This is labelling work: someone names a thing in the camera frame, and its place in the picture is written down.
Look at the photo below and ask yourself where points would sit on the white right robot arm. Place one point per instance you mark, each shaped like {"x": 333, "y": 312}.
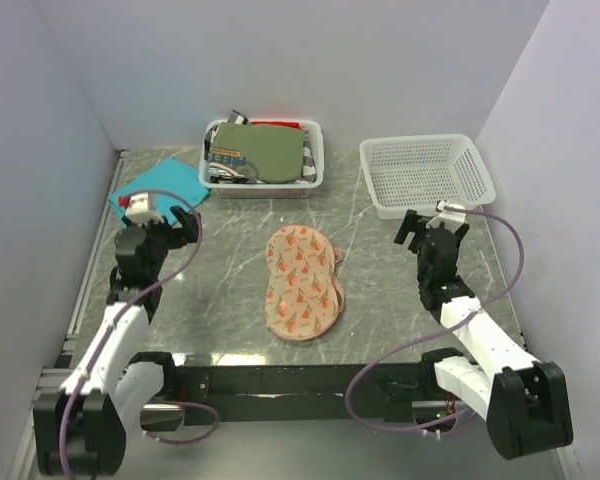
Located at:
{"x": 523, "y": 401}

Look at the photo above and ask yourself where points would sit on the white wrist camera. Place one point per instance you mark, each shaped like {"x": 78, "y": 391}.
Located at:
{"x": 450, "y": 216}
{"x": 139, "y": 209}

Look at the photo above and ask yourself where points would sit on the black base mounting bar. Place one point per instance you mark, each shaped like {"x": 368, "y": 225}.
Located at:
{"x": 300, "y": 390}

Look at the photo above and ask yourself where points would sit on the red garment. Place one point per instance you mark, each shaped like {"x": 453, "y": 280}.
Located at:
{"x": 286, "y": 124}

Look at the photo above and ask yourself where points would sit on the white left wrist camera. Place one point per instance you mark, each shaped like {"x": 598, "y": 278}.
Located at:
{"x": 139, "y": 209}

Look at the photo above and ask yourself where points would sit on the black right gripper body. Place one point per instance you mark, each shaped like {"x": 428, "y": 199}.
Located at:
{"x": 422, "y": 275}

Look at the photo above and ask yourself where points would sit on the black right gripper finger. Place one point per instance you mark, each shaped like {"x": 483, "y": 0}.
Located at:
{"x": 460, "y": 234}
{"x": 411, "y": 224}

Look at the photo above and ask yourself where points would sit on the teal folded cloth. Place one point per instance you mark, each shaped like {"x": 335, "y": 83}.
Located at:
{"x": 169, "y": 175}

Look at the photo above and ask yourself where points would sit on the black grey striped garment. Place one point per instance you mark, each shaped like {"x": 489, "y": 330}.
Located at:
{"x": 224, "y": 175}

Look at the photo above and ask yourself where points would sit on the floral pink bra laundry bag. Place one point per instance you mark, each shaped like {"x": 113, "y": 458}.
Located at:
{"x": 304, "y": 296}

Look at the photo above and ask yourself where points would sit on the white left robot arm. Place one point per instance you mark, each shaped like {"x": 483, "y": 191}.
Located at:
{"x": 82, "y": 428}

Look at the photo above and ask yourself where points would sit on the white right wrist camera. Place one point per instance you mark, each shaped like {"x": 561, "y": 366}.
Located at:
{"x": 450, "y": 216}

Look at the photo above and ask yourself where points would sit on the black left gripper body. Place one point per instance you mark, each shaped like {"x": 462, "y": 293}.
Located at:
{"x": 160, "y": 237}

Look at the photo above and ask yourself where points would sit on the white clothes basket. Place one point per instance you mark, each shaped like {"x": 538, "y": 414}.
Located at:
{"x": 272, "y": 191}

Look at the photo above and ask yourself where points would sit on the white empty mesh basket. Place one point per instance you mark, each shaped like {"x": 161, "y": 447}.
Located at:
{"x": 417, "y": 172}

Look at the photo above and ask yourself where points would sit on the green printed t-shirt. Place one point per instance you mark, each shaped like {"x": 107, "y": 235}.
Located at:
{"x": 268, "y": 153}

